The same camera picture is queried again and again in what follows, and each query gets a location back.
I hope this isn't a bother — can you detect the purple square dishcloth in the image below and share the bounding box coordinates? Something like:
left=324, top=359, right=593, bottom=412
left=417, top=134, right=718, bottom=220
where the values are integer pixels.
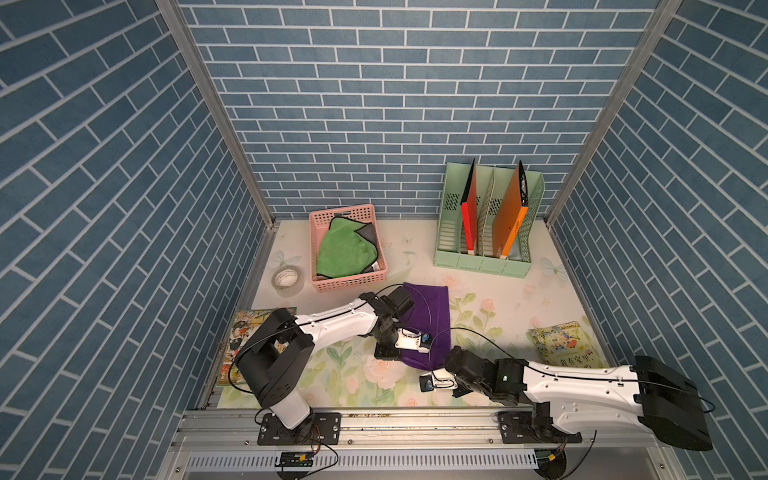
left=401, top=283, right=451, bottom=370

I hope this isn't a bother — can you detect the green grey microfibre cloth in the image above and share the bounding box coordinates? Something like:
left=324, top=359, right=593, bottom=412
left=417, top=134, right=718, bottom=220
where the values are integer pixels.
left=316, top=216, right=381, bottom=279

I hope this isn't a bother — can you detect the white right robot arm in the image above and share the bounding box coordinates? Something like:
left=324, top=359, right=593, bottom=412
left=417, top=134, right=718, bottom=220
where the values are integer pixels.
left=437, top=346, right=713, bottom=451

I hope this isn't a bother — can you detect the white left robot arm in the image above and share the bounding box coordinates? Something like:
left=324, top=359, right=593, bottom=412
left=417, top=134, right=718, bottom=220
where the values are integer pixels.
left=232, top=286, right=433, bottom=433

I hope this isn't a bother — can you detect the floral table mat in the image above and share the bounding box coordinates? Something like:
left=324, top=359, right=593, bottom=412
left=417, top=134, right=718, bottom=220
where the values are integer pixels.
left=242, top=220, right=613, bottom=409

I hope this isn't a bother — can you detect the pink perforated plastic basket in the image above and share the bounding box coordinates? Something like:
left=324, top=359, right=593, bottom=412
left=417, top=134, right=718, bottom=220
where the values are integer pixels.
left=309, top=204, right=387, bottom=292

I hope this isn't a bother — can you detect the green plastic file organiser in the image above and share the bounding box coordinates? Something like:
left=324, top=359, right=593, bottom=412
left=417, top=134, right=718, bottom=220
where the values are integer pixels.
left=433, top=163, right=545, bottom=278

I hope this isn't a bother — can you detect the right picture book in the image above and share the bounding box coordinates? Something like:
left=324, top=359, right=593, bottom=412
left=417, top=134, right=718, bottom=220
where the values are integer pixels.
left=527, top=321, right=608, bottom=369

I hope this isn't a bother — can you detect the picture book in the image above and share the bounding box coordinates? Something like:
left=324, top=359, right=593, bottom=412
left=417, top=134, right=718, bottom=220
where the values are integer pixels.
left=527, top=321, right=608, bottom=369
left=217, top=309, right=273, bottom=390

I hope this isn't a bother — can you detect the clear packing tape roll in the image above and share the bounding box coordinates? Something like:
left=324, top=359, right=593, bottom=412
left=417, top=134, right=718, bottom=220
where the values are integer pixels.
left=271, top=265, right=304, bottom=298

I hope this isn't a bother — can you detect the black right controller box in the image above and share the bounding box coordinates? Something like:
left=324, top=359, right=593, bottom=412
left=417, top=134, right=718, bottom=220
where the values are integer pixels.
left=534, top=449, right=567, bottom=480

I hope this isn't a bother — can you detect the black controller box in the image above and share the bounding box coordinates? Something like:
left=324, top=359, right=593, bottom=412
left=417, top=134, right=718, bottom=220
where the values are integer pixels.
left=275, top=451, right=315, bottom=470
left=534, top=449, right=567, bottom=480

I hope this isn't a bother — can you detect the red folder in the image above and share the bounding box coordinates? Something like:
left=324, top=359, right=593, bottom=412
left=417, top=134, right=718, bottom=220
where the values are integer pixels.
left=460, top=160, right=477, bottom=255

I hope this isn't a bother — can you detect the left picture book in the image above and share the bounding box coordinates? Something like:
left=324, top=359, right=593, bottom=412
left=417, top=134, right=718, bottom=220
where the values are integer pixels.
left=217, top=309, right=273, bottom=390

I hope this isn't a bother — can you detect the orange folder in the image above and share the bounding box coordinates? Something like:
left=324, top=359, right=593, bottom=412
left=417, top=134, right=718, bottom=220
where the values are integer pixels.
left=492, top=162, right=529, bottom=259

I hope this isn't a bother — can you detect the black left controller box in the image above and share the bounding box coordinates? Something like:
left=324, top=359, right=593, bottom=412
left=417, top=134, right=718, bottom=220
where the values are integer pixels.
left=275, top=451, right=315, bottom=470

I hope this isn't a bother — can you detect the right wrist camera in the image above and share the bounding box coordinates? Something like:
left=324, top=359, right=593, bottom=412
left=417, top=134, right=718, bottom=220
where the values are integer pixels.
left=418, top=369, right=457, bottom=393

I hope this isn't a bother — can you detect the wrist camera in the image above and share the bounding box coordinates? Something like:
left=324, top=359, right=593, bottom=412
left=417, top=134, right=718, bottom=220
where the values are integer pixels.
left=395, top=329, right=433, bottom=354
left=418, top=369, right=457, bottom=393

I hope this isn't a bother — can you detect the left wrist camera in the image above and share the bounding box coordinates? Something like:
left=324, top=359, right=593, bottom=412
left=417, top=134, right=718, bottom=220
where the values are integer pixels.
left=395, top=329, right=433, bottom=354

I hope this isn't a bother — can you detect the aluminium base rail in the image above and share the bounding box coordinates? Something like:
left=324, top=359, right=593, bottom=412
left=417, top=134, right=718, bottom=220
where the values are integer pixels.
left=157, top=407, right=685, bottom=480

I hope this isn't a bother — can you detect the aluminium corner post left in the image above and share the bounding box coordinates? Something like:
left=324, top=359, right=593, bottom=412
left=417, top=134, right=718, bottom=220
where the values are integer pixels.
left=156, top=0, right=275, bottom=230

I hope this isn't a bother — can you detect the aluminium corner post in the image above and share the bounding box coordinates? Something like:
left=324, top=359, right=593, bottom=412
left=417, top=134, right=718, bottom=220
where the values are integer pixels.
left=156, top=0, right=275, bottom=230
left=544, top=0, right=682, bottom=230

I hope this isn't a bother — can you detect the aluminium corner post right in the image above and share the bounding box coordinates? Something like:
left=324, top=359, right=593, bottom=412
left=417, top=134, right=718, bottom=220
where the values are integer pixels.
left=544, top=0, right=682, bottom=230

